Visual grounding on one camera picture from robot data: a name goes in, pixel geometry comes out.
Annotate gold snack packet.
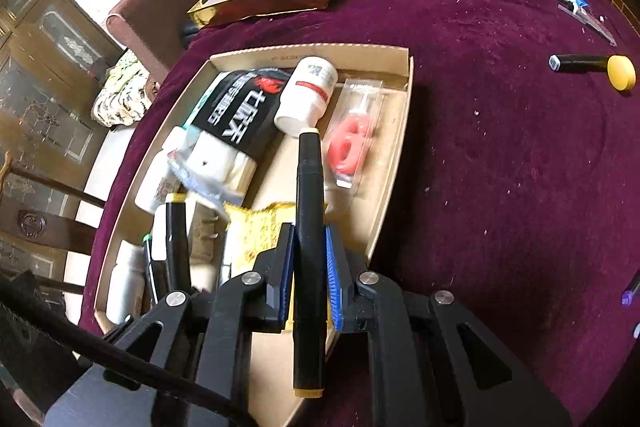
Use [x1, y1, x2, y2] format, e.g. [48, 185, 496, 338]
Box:
[220, 202, 301, 288]

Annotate white power adapter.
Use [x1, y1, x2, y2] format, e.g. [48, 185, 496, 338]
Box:
[151, 199, 223, 265]

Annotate black cable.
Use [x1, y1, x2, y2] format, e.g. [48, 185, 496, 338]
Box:
[0, 277, 258, 427]

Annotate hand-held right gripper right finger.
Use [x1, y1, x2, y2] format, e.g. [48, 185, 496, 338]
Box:
[325, 227, 551, 427]

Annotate black marker tan caps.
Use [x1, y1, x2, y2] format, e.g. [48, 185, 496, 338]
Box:
[291, 127, 327, 399]

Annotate red rings clear packet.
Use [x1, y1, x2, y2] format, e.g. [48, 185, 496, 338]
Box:
[322, 77, 386, 195]

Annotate maroon armchair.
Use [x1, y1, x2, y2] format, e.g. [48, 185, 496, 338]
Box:
[106, 0, 231, 82]

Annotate wooden chair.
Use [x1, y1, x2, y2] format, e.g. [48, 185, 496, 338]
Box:
[0, 152, 108, 295]

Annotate black marker olive caps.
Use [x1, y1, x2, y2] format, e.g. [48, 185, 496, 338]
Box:
[164, 192, 193, 295]

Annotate cardboard box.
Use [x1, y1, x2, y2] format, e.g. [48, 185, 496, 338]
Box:
[92, 43, 416, 427]

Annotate small white bottle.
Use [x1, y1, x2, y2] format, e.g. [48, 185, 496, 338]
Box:
[105, 239, 148, 325]

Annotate black marker green caps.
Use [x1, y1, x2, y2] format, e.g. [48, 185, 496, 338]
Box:
[141, 232, 168, 303]

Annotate black and white packet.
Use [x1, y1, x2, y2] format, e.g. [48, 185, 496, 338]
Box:
[167, 67, 292, 208]

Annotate yellow head black mallet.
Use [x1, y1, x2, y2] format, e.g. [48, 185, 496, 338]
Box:
[548, 53, 637, 92]

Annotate white bottle red label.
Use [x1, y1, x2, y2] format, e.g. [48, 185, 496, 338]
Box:
[273, 57, 340, 135]

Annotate white bottle printed label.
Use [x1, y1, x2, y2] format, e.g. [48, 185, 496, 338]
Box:
[134, 127, 188, 215]

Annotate clear printed packet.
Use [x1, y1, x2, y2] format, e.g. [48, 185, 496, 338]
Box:
[557, 2, 617, 46]

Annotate black marker purple caps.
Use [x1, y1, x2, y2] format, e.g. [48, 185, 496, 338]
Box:
[620, 272, 640, 308]

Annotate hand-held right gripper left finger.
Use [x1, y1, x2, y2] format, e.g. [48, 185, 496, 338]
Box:
[102, 223, 297, 408]

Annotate wooden glass cabinet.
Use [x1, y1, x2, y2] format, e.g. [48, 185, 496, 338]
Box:
[0, 0, 126, 278]

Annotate green white patterned cloth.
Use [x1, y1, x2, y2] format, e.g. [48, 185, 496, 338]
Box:
[90, 49, 153, 128]

